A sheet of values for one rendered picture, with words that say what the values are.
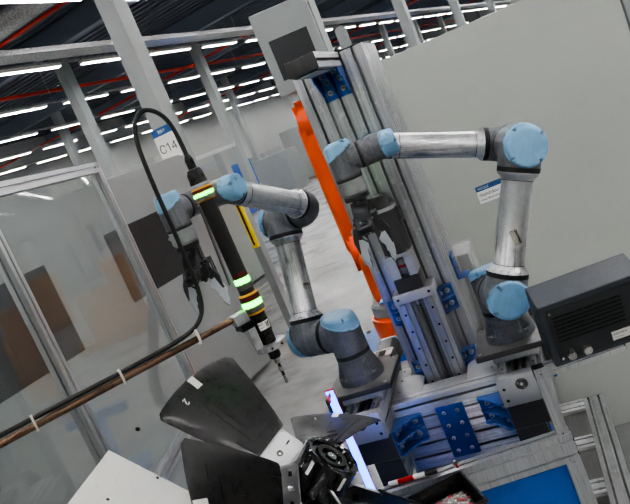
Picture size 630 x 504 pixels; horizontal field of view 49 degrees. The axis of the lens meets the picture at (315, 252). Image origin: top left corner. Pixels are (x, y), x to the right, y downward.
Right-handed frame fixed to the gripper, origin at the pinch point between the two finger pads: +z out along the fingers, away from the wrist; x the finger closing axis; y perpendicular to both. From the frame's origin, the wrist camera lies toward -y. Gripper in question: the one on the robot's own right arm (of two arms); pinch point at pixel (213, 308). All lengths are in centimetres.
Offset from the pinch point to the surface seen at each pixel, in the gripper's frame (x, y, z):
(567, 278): -93, -14, 23
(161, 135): 173, 606, -97
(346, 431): -30, -40, 31
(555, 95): -138, 128, -9
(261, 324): -25, -52, -3
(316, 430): -23, -36, 30
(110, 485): 15, -62, 15
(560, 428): -78, -15, 61
